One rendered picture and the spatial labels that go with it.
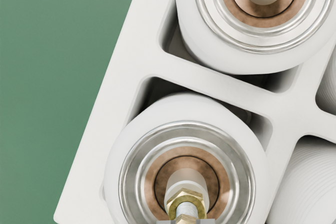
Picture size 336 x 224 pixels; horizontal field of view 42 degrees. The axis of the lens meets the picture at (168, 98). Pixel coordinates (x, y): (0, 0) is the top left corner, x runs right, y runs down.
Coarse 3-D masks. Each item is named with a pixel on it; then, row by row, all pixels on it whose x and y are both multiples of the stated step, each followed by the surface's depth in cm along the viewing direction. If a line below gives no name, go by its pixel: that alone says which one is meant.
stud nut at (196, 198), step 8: (176, 192) 21; (184, 192) 20; (192, 192) 20; (168, 200) 21; (176, 200) 20; (184, 200) 20; (192, 200) 20; (200, 200) 20; (168, 208) 20; (176, 208) 20; (200, 208) 20; (168, 216) 20; (200, 216) 20
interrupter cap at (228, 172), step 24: (192, 120) 24; (144, 144) 24; (168, 144) 24; (192, 144) 24; (216, 144) 24; (144, 168) 24; (168, 168) 24; (192, 168) 24; (216, 168) 24; (240, 168) 24; (120, 192) 24; (144, 192) 24; (216, 192) 24; (240, 192) 24; (144, 216) 24; (216, 216) 24; (240, 216) 24
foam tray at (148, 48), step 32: (160, 0) 31; (128, 32) 31; (160, 32) 32; (128, 64) 31; (160, 64) 31; (192, 64) 31; (320, 64) 31; (128, 96) 31; (160, 96) 42; (224, 96) 31; (256, 96) 31; (288, 96) 31; (96, 128) 32; (256, 128) 37; (288, 128) 31; (320, 128) 31; (96, 160) 32; (288, 160) 31; (64, 192) 32; (96, 192) 32
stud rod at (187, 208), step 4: (180, 204) 20; (184, 204) 20; (188, 204) 20; (192, 204) 20; (180, 208) 19; (184, 208) 19; (188, 208) 19; (192, 208) 19; (196, 208) 20; (176, 212) 19; (180, 212) 19; (184, 212) 19; (188, 212) 19; (192, 212) 19; (196, 212) 19; (176, 216) 19; (192, 216) 18; (196, 216) 19
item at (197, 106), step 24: (168, 96) 34; (192, 96) 30; (144, 120) 25; (168, 120) 24; (216, 120) 24; (240, 120) 25; (120, 144) 25; (240, 144) 24; (120, 168) 24; (264, 168) 24; (264, 192) 24; (120, 216) 25
